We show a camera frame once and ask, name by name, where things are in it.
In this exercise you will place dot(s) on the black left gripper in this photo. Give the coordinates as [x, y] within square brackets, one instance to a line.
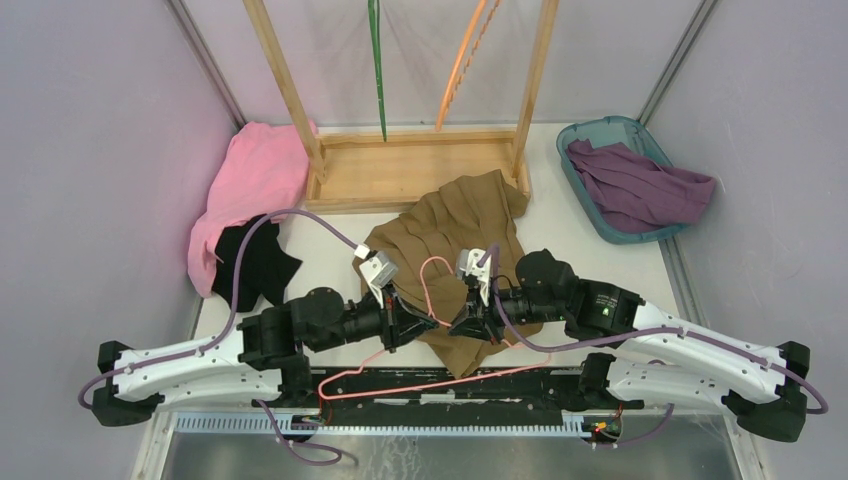
[399, 323]

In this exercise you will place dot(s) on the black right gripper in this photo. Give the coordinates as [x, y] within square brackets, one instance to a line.
[469, 322]

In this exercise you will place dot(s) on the pink thin hanger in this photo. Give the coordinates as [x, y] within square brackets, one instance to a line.
[424, 386]

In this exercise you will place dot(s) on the tan brown pleated skirt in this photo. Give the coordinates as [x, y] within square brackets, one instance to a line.
[470, 212]

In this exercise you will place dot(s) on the orange wavy hanger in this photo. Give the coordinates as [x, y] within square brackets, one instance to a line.
[476, 28]

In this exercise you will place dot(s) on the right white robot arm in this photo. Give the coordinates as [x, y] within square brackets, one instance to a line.
[637, 353]

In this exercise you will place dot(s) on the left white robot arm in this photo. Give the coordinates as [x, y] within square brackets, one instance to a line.
[262, 359]

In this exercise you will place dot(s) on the green hanger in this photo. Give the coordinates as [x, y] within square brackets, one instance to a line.
[374, 18]

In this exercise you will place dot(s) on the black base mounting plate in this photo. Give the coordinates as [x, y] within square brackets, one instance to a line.
[539, 397]

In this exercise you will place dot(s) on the black garment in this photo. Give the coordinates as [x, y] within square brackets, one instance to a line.
[266, 270]

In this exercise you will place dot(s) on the wooden clothes rack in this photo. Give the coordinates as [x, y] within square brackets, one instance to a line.
[360, 173]

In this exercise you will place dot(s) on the pink garment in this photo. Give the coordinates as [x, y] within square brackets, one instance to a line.
[265, 169]

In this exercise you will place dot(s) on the purple garment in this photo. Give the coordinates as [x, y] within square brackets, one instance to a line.
[633, 193]

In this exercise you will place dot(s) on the teal plastic bin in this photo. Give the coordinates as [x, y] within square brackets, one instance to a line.
[606, 131]

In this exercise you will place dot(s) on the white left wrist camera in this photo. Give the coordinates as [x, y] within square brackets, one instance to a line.
[376, 269]

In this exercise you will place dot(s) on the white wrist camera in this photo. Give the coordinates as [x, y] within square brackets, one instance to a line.
[376, 269]
[475, 268]

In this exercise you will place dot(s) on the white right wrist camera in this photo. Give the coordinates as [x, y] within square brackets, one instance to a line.
[475, 268]

